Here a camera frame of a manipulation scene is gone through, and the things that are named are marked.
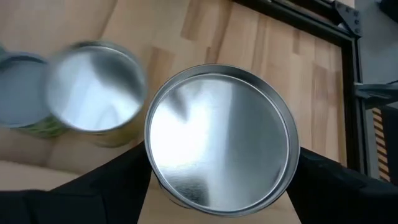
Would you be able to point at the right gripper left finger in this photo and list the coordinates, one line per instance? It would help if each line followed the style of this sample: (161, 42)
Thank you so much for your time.
(93, 202)

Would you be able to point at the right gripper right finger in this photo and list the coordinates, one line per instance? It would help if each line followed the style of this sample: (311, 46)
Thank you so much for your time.
(342, 199)

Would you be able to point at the silver-lidded tin can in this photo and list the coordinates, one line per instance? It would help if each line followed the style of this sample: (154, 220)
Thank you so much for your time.
(217, 140)
(96, 90)
(18, 93)

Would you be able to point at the black crate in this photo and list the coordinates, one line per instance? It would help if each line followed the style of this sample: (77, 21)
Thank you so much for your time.
(390, 5)

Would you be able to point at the black aluminium table frame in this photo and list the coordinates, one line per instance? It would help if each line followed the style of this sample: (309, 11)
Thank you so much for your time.
(349, 62)

